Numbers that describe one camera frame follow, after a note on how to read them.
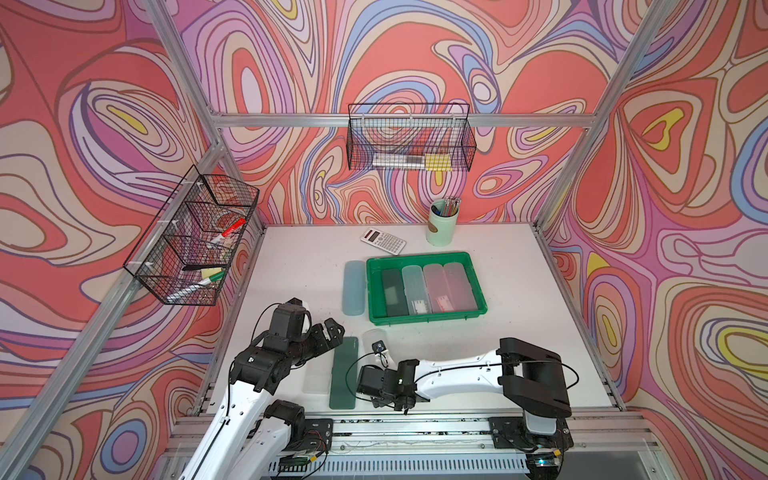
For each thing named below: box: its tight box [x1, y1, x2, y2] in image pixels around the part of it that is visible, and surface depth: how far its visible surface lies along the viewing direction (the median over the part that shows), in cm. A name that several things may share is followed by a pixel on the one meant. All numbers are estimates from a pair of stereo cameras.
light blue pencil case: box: [342, 260, 366, 316], surface depth 103 cm
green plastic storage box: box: [367, 251, 488, 326], surface depth 101 cm
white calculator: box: [360, 227, 407, 255], surface depth 117 cm
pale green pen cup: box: [426, 197, 462, 247], surface depth 110 cm
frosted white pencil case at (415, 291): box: [402, 265, 432, 316], surface depth 101 cm
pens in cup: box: [431, 198, 462, 217], surface depth 107 cm
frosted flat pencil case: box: [302, 350, 333, 394], surface depth 83 cm
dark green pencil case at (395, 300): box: [382, 268, 409, 317], surface depth 101 cm
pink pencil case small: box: [443, 262, 478, 311], surface depth 101 cm
